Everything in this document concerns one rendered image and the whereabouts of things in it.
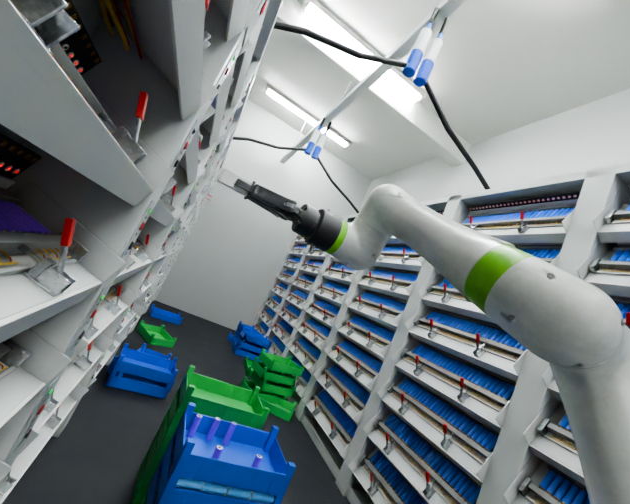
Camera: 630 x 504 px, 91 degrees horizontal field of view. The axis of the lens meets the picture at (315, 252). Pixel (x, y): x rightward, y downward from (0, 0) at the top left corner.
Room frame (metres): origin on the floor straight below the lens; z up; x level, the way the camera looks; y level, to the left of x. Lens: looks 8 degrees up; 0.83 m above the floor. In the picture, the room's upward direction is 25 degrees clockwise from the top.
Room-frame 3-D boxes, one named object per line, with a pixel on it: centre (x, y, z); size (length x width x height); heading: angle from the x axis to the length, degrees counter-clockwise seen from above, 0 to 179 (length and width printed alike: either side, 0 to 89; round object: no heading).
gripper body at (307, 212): (0.72, 0.08, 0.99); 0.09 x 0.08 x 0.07; 110
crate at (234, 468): (0.94, -0.02, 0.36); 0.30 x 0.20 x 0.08; 110
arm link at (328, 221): (0.75, 0.01, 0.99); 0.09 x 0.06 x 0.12; 20
